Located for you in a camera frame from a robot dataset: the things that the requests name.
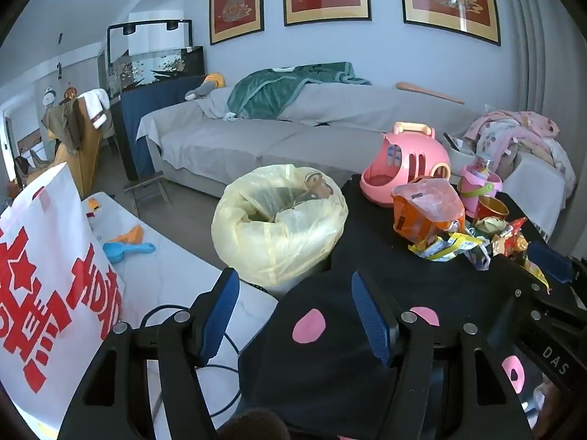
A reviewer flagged brown fuzzy cloth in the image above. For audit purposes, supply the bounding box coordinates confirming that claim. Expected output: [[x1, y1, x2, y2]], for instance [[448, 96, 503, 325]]
[[220, 410, 289, 440]]

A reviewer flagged blue covered cabinet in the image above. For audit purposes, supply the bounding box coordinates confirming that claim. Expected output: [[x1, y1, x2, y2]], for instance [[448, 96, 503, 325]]
[[112, 76, 207, 182]]

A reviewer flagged cream crumpled wrapper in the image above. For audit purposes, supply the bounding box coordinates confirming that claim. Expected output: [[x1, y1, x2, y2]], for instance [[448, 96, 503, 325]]
[[474, 217, 507, 239]]

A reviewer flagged pink toy bucket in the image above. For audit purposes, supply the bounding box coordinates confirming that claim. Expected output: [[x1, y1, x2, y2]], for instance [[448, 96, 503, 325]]
[[459, 160, 504, 218]]

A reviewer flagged colourful packet in bucket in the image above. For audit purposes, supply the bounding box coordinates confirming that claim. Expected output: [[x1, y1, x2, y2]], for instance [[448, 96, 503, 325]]
[[468, 158, 496, 179]]

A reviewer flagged white tasselled sofa throw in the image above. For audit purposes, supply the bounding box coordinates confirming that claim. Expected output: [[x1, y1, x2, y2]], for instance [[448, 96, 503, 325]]
[[504, 153, 574, 239]]

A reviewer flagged green blanket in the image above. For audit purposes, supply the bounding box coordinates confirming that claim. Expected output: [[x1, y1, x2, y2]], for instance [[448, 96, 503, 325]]
[[227, 62, 372, 120]]

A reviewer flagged small wooden stool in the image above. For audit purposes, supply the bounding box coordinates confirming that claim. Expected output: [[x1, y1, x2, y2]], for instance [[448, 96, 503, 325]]
[[124, 172, 172, 218]]

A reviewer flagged red gold paper cup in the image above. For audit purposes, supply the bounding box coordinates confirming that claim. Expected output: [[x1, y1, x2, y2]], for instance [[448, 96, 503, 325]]
[[472, 195, 510, 227]]

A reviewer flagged wooden chair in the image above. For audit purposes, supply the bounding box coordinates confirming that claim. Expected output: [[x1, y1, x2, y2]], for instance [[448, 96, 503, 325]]
[[55, 94, 104, 198]]

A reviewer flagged brown garment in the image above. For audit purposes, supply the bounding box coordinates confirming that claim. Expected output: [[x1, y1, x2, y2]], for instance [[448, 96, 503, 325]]
[[41, 101, 85, 152]]

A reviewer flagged pink toy carrier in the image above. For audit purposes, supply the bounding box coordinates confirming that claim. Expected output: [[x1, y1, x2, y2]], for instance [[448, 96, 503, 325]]
[[360, 121, 451, 206]]

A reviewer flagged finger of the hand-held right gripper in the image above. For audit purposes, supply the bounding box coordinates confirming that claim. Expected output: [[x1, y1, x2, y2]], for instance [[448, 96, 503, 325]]
[[526, 240, 587, 326], [500, 279, 551, 342]]

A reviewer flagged wooden bat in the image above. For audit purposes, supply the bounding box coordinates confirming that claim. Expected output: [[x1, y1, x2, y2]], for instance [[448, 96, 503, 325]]
[[395, 81, 465, 105]]

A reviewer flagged white towel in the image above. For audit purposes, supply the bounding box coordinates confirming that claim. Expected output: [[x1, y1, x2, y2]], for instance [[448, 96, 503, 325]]
[[78, 88, 111, 130]]

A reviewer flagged blue toy scoop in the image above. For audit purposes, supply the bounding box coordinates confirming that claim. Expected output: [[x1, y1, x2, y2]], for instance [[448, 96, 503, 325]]
[[103, 241, 156, 265]]

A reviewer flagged orange snack bag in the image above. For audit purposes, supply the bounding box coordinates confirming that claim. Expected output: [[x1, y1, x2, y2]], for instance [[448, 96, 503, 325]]
[[391, 178, 466, 243]]

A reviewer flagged orange toy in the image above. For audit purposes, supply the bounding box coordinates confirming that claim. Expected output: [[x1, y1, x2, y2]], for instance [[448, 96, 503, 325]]
[[105, 224, 144, 245]]

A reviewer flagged yellow wrapper strip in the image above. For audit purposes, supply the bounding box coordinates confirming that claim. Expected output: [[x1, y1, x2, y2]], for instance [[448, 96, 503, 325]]
[[523, 257, 551, 292]]

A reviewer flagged white ceramic pot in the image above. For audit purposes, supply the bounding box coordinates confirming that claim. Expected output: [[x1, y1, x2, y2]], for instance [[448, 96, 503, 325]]
[[442, 132, 478, 166]]

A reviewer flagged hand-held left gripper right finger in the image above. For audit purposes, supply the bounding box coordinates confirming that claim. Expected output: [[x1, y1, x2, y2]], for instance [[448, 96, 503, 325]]
[[351, 269, 535, 440]]

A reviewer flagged grey sofa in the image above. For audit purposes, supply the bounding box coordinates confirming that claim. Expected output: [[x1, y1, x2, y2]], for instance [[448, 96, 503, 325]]
[[136, 71, 574, 239]]

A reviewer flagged yellow plastic bag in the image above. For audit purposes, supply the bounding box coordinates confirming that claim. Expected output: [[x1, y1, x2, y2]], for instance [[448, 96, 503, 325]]
[[211, 164, 348, 296]]

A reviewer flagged grey yellow plush toy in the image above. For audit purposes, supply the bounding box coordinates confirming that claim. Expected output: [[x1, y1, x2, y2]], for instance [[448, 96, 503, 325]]
[[185, 73, 226, 102]]

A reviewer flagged red orange wrapper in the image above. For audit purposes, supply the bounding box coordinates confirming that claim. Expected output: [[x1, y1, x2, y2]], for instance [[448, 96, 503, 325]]
[[491, 217, 528, 257]]

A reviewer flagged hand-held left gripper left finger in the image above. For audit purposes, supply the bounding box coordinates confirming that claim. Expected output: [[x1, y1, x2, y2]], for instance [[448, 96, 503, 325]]
[[57, 267, 240, 440]]

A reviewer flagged yellow blue crumpled wrapper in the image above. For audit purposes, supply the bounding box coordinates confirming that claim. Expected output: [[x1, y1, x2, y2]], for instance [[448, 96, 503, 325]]
[[408, 233, 491, 270]]

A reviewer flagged pale curtain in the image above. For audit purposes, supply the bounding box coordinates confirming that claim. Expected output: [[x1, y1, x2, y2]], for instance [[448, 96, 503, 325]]
[[504, 0, 587, 115]]

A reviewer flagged black cable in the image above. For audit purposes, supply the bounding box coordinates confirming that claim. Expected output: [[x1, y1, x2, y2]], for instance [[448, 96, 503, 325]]
[[138, 305, 258, 422]]

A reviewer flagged glass fish tank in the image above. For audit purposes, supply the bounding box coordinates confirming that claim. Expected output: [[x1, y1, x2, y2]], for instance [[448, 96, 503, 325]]
[[107, 19, 205, 97]]

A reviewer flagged white bag with red print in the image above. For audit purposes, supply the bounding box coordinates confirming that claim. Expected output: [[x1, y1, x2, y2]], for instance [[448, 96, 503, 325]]
[[0, 161, 124, 427]]

